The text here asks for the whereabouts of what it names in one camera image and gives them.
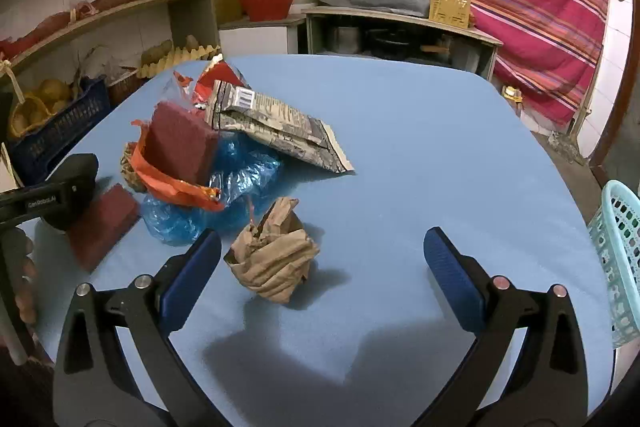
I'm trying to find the clear red-printed wrapper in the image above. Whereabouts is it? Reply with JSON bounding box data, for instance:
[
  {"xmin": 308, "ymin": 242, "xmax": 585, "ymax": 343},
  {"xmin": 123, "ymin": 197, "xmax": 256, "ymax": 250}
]
[{"xmin": 172, "ymin": 69, "xmax": 208, "ymax": 110}]

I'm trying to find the small wooden rack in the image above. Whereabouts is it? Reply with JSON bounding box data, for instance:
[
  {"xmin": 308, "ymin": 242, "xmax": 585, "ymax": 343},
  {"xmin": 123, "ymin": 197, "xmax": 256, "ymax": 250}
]
[{"xmin": 302, "ymin": 6, "xmax": 503, "ymax": 80}]

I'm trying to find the large potato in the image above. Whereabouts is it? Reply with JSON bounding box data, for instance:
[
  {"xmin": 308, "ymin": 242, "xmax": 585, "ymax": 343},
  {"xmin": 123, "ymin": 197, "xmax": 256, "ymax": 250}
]
[{"xmin": 141, "ymin": 41, "xmax": 173, "ymax": 64}]

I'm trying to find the brown printed snack packet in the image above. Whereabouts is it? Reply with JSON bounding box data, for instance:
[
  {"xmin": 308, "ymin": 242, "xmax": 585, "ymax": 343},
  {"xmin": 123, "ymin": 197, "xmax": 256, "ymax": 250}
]
[{"xmin": 205, "ymin": 80, "xmax": 355, "ymax": 174}]

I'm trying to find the yellow net bag of potatoes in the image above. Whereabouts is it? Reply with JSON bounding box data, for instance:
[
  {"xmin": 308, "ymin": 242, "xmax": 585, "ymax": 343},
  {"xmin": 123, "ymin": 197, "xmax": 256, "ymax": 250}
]
[{"xmin": 7, "ymin": 79, "xmax": 76, "ymax": 142}]

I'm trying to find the teal plastic basket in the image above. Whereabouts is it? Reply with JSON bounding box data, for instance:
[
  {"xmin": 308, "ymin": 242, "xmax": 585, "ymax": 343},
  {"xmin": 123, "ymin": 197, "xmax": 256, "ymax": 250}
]
[{"xmin": 587, "ymin": 179, "xmax": 640, "ymax": 349}]

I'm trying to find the blue plastic bag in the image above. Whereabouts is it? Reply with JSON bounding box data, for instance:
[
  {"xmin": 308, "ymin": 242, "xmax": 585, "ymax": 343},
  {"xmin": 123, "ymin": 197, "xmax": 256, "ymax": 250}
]
[{"xmin": 141, "ymin": 132, "xmax": 283, "ymax": 247}]

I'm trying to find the yellow utensil holder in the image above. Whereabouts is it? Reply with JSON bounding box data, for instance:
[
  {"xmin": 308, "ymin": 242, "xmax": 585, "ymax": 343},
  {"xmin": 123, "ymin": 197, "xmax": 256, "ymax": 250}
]
[{"xmin": 430, "ymin": 0, "xmax": 476, "ymax": 29}]

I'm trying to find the yellow egg carton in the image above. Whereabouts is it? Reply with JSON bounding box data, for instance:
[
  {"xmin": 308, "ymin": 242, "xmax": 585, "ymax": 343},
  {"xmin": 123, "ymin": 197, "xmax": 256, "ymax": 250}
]
[{"xmin": 136, "ymin": 43, "xmax": 223, "ymax": 78}]

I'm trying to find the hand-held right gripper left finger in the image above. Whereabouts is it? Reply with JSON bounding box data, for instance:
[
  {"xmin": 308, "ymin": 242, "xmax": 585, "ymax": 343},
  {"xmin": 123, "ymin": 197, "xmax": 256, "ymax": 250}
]
[{"xmin": 52, "ymin": 228, "xmax": 236, "ymax": 427}]

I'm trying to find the brown paper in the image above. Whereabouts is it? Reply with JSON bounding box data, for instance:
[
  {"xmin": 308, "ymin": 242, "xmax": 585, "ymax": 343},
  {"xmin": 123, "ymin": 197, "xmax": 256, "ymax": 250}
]
[{"xmin": 223, "ymin": 197, "xmax": 320, "ymax": 305}]

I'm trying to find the brown woven ball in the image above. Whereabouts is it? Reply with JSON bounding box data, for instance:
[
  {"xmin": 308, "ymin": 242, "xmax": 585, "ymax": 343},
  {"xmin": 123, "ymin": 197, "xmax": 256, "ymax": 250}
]
[{"xmin": 120, "ymin": 142, "xmax": 148, "ymax": 192}]

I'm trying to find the red foil wrapper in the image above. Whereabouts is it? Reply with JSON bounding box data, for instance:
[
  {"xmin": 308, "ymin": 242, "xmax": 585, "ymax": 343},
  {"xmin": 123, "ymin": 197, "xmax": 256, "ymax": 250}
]
[{"xmin": 192, "ymin": 55, "xmax": 251, "ymax": 100}]

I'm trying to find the blue plastic crate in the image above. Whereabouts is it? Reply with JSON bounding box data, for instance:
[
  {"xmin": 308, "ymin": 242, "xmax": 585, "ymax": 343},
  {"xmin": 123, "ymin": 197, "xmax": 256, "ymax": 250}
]
[{"xmin": 7, "ymin": 76, "xmax": 112, "ymax": 185}]

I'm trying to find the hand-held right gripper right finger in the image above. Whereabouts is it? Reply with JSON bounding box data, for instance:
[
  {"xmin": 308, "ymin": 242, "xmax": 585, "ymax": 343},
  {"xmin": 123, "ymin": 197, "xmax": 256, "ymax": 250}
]
[{"xmin": 415, "ymin": 227, "xmax": 608, "ymax": 427}]

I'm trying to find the thick red scouring pad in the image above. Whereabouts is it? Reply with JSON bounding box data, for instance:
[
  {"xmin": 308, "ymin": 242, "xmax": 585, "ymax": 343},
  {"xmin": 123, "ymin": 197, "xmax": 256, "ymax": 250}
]
[{"xmin": 145, "ymin": 102, "xmax": 221, "ymax": 188}]

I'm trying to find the white cabinet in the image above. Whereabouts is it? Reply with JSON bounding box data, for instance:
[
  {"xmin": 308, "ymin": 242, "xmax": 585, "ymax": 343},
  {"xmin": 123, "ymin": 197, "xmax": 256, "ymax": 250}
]
[{"xmin": 218, "ymin": 17, "xmax": 306, "ymax": 58}]

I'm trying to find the red plastic basket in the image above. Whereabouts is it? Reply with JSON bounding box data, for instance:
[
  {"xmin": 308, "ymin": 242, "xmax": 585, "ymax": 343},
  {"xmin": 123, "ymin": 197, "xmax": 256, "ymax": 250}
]
[{"xmin": 240, "ymin": 0, "xmax": 297, "ymax": 22}]

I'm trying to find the orange plastic wrapper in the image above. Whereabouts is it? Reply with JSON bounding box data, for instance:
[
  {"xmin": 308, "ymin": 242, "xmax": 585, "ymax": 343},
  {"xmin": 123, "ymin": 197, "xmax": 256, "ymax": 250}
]
[{"xmin": 131, "ymin": 119, "xmax": 224, "ymax": 212}]

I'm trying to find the person's left hand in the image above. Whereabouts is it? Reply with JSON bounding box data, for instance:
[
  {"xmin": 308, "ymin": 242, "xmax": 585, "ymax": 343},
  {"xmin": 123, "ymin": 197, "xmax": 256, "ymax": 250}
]
[{"xmin": 12, "ymin": 227, "xmax": 40, "ymax": 328}]

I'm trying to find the red mesh bag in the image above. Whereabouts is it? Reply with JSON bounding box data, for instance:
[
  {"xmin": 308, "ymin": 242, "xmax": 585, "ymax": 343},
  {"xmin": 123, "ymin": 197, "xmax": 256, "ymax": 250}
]
[
  {"xmin": 0, "ymin": 12, "xmax": 76, "ymax": 58},
  {"xmin": 75, "ymin": 0, "xmax": 136, "ymax": 12}
]

